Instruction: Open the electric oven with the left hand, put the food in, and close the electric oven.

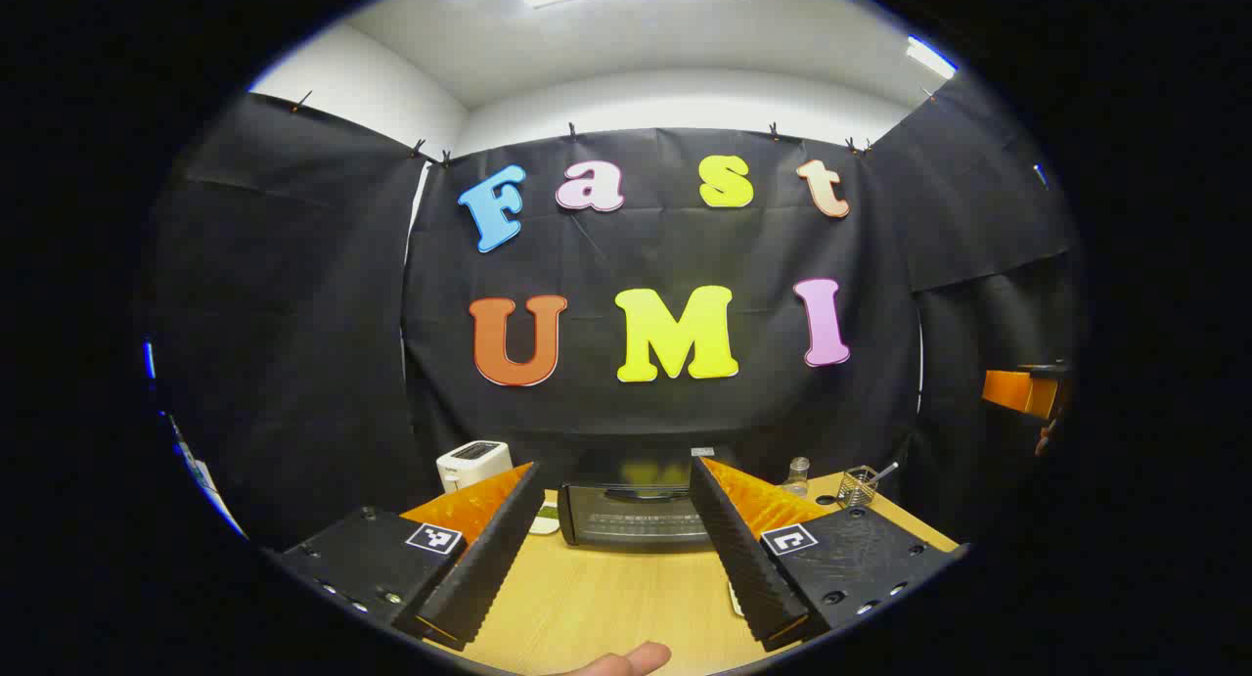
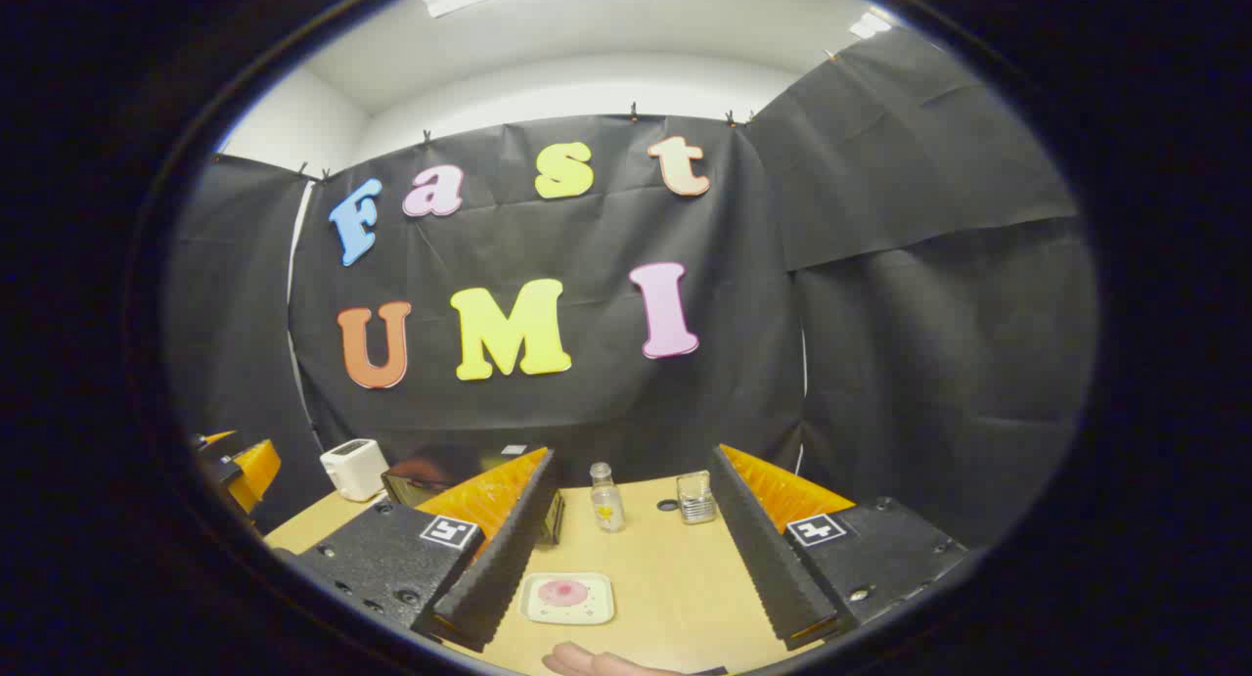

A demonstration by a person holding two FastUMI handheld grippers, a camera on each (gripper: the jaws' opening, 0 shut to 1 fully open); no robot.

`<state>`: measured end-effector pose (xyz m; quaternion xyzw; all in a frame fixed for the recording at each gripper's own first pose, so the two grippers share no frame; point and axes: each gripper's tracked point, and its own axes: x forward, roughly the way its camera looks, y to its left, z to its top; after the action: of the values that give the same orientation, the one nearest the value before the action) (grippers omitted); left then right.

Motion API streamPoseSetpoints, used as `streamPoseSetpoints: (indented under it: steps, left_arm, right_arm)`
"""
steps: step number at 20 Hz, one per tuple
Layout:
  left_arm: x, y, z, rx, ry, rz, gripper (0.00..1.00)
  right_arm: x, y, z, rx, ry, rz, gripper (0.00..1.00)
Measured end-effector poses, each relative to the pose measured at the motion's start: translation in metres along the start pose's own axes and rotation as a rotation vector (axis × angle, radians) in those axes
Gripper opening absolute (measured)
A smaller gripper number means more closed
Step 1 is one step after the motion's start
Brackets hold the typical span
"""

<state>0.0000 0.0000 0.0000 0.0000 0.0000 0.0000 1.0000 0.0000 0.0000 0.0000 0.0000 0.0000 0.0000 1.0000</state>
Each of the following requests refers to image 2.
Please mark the white toaster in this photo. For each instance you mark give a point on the white toaster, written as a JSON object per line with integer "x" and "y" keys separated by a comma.
{"x": 352, "y": 468}

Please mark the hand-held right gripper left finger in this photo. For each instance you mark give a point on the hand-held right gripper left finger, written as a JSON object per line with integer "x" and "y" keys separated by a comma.
{"x": 509, "y": 549}

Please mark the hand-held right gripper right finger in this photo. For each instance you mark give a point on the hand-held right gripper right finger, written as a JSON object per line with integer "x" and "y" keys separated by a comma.
{"x": 758, "y": 549}

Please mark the white square plate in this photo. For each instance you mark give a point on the white square plate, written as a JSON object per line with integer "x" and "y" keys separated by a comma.
{"x": 592, "y": 612}

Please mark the ceiling light panel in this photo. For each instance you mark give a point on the ceiling light panel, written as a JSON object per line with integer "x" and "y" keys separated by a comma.
{"x": 871, "y": 24}

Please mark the clear glass bottle yellow label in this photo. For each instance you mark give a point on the clear glass bottle yellow label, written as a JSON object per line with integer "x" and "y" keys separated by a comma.
{"x": 607, "y": 505}

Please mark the pink round food slice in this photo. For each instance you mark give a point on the pink round food slice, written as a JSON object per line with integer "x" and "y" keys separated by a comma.
{"x": 562, "y": 593}

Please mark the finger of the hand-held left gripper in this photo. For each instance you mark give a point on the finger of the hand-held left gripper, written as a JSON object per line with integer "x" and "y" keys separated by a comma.
{"x": 256, "y": 469}

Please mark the black electric oven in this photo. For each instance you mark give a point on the black electric oven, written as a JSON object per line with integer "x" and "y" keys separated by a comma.
{"x": 421, "y": 480}

